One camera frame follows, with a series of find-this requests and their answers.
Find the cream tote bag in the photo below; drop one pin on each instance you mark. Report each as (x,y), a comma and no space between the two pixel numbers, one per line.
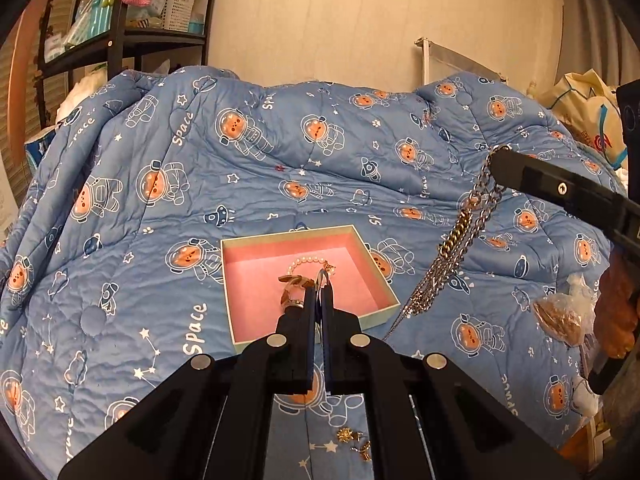
(585,105)

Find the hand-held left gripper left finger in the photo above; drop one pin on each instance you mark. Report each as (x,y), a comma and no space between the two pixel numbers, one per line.
(311,320)

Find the blue astronaut printed blanket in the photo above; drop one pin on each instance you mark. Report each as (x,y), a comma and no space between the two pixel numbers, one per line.
(250,160)

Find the pink-lined jewelry box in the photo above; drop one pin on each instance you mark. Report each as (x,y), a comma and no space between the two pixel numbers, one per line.
(280,260)

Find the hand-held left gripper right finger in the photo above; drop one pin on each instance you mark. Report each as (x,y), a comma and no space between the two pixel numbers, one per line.
(327,320)

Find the small gold earrings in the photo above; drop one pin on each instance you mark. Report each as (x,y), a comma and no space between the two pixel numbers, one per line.
(356,442)

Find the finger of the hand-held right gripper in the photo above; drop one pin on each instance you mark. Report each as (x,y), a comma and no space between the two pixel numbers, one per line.
(560,187)

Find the plastic bag of gold jewelry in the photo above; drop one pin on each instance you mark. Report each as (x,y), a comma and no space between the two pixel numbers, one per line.
(562,315)

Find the black shelf rack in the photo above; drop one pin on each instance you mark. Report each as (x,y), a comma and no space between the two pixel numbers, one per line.
(117,35)

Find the striped blue packet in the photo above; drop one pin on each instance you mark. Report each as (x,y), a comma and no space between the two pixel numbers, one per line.
(90,17)

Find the person's right hand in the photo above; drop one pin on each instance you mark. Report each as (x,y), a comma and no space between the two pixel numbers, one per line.
(617,305)

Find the white plastic basket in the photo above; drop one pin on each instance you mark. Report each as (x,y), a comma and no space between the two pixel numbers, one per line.
(177,10)

